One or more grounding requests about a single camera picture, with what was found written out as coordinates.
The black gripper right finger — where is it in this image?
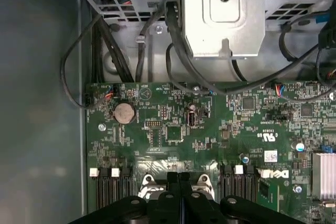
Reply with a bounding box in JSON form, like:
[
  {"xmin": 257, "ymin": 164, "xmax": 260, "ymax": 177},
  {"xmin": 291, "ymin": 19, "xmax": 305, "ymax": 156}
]
[{"xmin": 179, "ymin": 172, "xmax": 297, "ymax": 224}]

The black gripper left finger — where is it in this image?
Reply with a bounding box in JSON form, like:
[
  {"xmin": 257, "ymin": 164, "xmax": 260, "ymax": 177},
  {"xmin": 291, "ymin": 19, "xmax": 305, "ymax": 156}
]
[{"xmin": 69, "ymin": 172, "xmax": 181, "ymax": 224}]

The silver socket cover frame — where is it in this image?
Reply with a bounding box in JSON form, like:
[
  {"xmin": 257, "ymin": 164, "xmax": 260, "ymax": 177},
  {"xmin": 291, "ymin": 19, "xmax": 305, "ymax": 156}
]
[{"xmin": 139, "ymin": 179, "xmax": 215, "ymax": 204}]

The black CPU socket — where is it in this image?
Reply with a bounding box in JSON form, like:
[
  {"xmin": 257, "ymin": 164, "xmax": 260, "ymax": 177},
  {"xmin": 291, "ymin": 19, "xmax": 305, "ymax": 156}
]
[{"xmin": 138, "ymin": 173, "xmax": 216, "ymax": 204}]

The RAM slot black clip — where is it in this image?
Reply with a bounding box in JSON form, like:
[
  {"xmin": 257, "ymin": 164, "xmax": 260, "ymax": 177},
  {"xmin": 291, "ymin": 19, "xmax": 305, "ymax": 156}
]
[
  {"xmin": 99, "ymin": 167, "xmax": 110, "ymax": 206},
  {"xmin": 245, "ymin": 165, "xmax": 257, "ymax": 202},
  {"xmin": 221, "ymin": 165, "xmax": 234, "ymax": 200},
  {"xmin": 121, "ymin": 166, "xmax": 134, "ymax": 200}
]

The RAM slot white clip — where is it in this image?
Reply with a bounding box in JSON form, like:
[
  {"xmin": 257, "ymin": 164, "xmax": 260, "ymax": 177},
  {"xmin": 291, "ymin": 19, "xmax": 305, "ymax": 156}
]
[
  {"xmin": 110, "ymin": 167, "xmax": 121, "ymax": 204},
  {"xmin": 89, "ymin": 167, "xmax": 100, "ymax": 210},
  {"xmin": 234, "ymin": 165, "xmax": 245, "ymax": 198}
]

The green motherboard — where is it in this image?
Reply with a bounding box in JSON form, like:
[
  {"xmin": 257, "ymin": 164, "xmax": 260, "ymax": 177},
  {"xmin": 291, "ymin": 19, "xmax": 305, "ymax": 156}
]
[{"xmin": 85, "ymin": 81, "xmax": 336, "ymax": 224}]

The silver internal USB port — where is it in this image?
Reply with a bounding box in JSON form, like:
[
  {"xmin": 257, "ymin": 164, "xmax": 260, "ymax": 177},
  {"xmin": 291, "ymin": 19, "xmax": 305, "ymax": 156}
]
[{"xmin": 186, "ymin": 109, "xmax": 196, "ymax": 129}]

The white barcode sticker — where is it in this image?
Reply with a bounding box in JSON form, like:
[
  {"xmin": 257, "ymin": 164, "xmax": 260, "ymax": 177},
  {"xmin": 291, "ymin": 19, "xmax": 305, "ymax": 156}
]
[{"xmin": 264, "ymin": 150, "xmax": 279, "ymax": 162}]

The silver coin battery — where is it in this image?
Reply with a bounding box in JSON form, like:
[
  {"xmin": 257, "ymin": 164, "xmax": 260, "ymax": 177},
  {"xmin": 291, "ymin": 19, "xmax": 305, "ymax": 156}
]
[{"xmin": 113, "ymin": 102, "xmax": 136, "ymax": 124}]

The silver finned heatsink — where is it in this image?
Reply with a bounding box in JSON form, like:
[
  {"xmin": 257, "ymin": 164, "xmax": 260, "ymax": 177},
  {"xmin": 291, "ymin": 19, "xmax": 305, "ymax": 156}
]
[{"xmin": 311, "ymin": 152, "xmax": 336, "ymax": 200}]

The black silver PC case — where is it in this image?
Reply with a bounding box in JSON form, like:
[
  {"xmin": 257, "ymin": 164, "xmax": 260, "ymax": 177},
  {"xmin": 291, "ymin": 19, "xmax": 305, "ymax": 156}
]
[{"xmin": 0, "ymin": 0, "xmax": 336, "ymax": 224}]

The silver metal disk bay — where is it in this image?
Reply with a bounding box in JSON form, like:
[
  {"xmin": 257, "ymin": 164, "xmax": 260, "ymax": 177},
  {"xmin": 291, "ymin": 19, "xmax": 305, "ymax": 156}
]
[{"xmin": 182, "ymin": 0, "xmax": 266, "ymax": 59}]

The thin black cable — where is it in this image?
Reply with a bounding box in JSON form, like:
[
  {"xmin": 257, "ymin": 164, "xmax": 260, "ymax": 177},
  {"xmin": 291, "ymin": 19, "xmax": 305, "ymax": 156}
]
[
  {"xmin": 59, "ymin": 14, "xmax": 118, "ymax": 109},
  {"xmin": 165, "ymin": 42, "xmax": 211, "ymax": 95}
]

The long black cable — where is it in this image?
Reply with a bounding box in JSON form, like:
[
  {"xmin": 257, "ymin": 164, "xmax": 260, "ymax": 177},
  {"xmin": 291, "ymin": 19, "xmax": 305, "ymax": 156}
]
[{"xmin": 209, "ymin": 42, "xmax": 336, "ymax": 96}]

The black cable bundle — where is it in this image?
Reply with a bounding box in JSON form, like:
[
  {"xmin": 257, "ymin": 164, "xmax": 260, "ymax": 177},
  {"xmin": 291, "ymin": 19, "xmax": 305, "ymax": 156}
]
[{"xmin": 90, "ymin": 18, "xmax": 135, "ymax": 83}]

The thick black cable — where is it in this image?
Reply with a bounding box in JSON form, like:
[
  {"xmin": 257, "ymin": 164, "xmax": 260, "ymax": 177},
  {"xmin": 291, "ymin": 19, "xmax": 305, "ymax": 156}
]
[
  {"xmin": 164, "ymin": 0, "xmax": 237, "ymax": 96},
  {"xmin": 316, "ymin": 19, "xmax": 336, "ymax": 86}
]

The black cable loop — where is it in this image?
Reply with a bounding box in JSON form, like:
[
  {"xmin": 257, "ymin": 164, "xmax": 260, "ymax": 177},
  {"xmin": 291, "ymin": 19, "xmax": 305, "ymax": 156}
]
[{"xmin": 278, "ymin": 14, "xmax": 329, "ymax": 62}]

